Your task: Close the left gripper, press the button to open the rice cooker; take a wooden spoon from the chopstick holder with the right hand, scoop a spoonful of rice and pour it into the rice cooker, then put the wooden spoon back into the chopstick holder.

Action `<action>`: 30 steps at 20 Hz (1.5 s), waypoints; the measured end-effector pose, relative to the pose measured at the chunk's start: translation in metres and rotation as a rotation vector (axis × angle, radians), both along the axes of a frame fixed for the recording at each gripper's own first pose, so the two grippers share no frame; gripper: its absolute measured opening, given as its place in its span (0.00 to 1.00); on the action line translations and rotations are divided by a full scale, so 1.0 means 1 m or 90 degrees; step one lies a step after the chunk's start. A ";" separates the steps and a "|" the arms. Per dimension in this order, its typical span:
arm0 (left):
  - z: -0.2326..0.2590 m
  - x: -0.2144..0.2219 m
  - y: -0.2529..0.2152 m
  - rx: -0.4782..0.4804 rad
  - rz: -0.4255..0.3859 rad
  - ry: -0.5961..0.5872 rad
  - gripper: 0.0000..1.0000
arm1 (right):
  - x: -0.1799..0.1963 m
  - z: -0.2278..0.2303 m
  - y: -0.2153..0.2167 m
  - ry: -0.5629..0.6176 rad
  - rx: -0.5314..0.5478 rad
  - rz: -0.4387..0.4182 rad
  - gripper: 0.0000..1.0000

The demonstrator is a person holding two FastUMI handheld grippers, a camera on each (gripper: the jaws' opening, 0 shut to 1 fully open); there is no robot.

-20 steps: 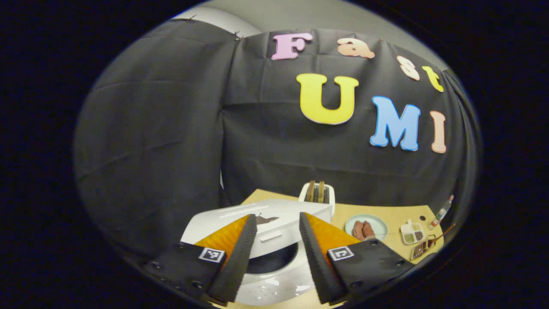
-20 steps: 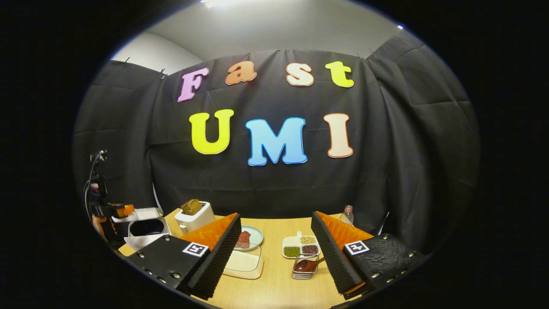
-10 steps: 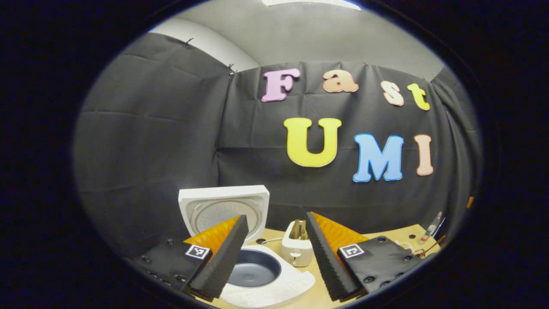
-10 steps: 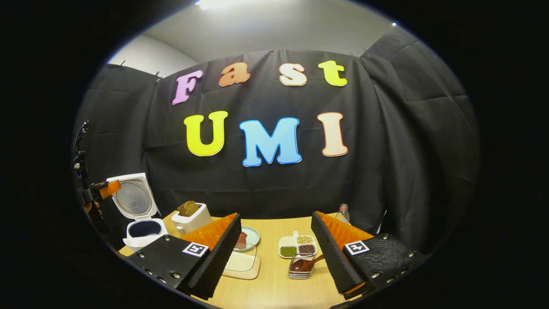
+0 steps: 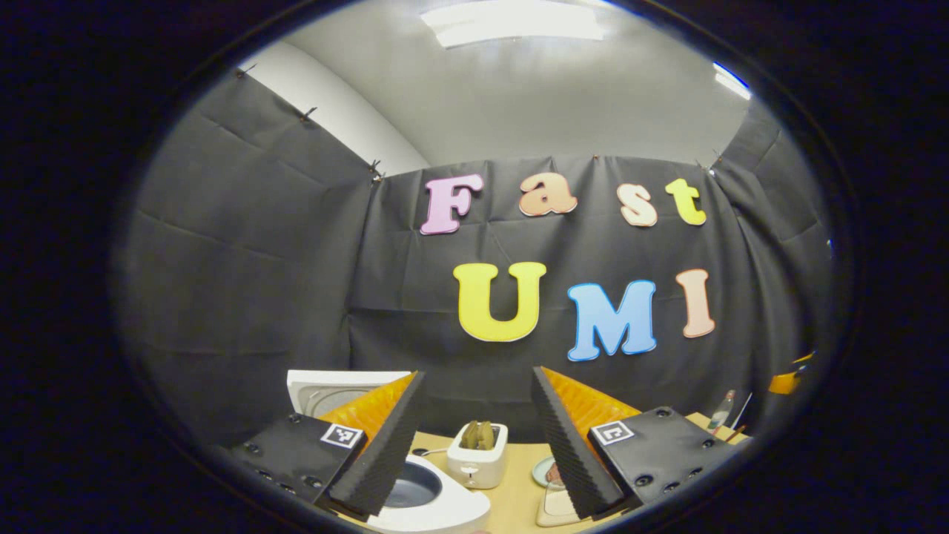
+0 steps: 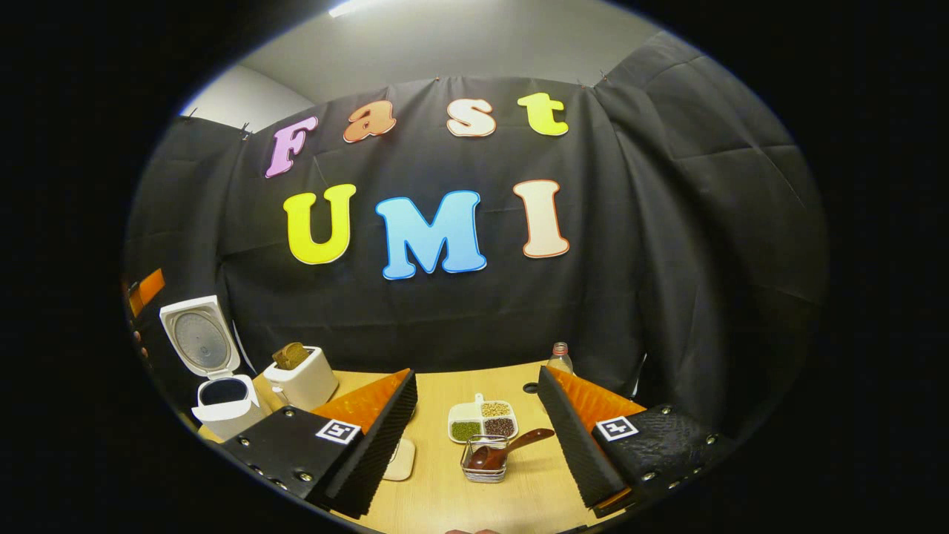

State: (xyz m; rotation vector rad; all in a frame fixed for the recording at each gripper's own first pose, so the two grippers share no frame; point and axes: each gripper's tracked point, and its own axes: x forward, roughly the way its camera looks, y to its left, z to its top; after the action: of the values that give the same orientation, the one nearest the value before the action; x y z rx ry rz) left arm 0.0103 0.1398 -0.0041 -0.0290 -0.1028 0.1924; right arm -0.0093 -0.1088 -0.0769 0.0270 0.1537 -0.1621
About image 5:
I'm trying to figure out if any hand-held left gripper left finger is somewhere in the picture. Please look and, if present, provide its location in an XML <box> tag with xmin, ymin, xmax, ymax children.
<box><xmin>230</xmin><ymin>371</ymin><xmax>427</xmax><ymax>520</ymax></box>

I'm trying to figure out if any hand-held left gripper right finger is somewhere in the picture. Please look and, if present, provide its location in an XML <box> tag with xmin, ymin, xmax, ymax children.
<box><xmin>531</xmin><ymin>366</ymin><xmax>740</xmax><ymax>520</ymax></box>

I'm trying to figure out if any white rice cooker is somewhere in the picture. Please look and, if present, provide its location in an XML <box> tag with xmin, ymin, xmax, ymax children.
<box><xmin>287</xmin><ymin>369</ymin><xmax>492</xmax><ymax>533</ymax></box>

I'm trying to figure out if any white chopstick holder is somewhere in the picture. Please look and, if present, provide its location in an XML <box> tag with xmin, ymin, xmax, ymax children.
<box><xmin>446</xmin><ymin>421</ymin><xmax>509</xmax><ymax>490</ymax></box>

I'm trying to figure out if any clear plastic bottle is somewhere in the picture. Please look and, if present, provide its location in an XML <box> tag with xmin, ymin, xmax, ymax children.
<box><xmin>707</xmin><ymin>390</ymin><xmax>736</xmax><ymax>433</ymax></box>

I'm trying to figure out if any black backdrop cloth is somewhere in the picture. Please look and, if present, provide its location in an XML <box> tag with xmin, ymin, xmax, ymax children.
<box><xmin>119</xmin><ymin>67</ymin><xmax>835</xmax><ymax>453</ymax></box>

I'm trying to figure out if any small ceiling light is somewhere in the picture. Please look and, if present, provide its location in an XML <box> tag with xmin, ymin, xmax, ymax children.
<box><xmin>712</xmin><ymin>62</ymin><xmax>752</xmax><ymax>102</ymax></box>

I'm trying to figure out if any large ceiling light panel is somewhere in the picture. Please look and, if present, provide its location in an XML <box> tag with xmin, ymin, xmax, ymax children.
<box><xmin>420</xmin><ymin>0</ymin><xmax>606</xmax><ymax>50</ymax></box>

